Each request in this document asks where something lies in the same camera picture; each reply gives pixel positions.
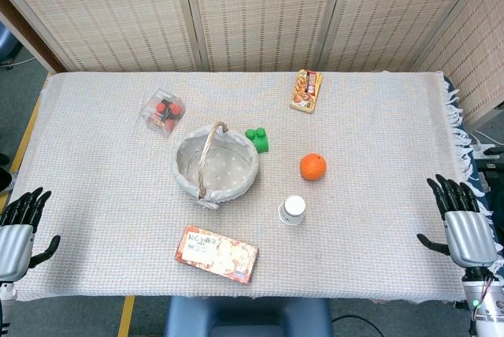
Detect grey fabric basket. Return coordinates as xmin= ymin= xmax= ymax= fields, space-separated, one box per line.
xmin=170 ymin=121 xmax=260 ymax=210

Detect large orange biscuit box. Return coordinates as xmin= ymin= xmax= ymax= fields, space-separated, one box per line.
xmin=174 ymin=224 xmax=260 ymax=285

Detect green toy block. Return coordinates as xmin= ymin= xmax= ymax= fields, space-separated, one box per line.
xmin=244 ymin=128 xmax=271 ymax=154

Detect small orange snack box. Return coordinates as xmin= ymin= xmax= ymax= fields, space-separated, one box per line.
xmin=290 ymin=69 xmax=323 ymax=114

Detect clear box of strawberries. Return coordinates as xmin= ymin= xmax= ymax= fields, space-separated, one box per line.
xmin=142 ymin=87 xmax=187 ymax=139

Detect beige woven tablecloth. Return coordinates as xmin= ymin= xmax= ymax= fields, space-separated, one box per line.
xmin=11 ymin=70 xmax=489 ymax=303

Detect bamboo folding screen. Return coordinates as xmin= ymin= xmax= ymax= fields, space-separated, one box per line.
xmin=0 ymin=0 xmax=504 ymax=125

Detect white power strip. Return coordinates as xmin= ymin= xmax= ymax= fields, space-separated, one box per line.
xmin=470 ymin=130 xmax=501 ymax=159

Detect orange fruit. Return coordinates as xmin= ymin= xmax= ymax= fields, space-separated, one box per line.
xmin=299 ymin=153 xmax=328 ymax=183

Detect white paper cup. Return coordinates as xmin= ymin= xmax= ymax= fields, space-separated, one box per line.
xmin=278 ymin=194 xmax=307 ymax=227

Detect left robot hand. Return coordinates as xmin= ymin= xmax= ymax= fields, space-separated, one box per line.
xmin=0 ymin=186 xmax=61 ymax=281

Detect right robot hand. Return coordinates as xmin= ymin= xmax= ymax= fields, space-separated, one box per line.
xmin=417 ymin=173 xmax=498 ymax=268

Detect black cable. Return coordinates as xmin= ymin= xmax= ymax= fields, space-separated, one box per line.
xmin=330 ymin=314 xmax=385 ymax=337

